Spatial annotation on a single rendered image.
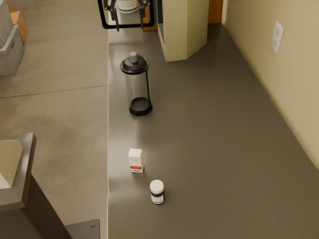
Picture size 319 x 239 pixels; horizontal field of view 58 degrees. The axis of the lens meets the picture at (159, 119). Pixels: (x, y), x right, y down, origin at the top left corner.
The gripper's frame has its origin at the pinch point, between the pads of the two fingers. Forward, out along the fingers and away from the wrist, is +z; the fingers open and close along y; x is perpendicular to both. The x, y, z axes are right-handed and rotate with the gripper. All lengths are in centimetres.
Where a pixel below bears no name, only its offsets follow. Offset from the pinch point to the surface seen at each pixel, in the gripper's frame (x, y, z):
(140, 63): 2.4, -1.9, 15.4
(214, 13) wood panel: -71, -50, 34
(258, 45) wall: -23, -58, 30
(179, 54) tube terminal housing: -34, -22, 36
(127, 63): 1.4, 2.8, 15.4
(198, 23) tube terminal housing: -41, -33, 24
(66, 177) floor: -39, 63, 133
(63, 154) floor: -62, 69, 134
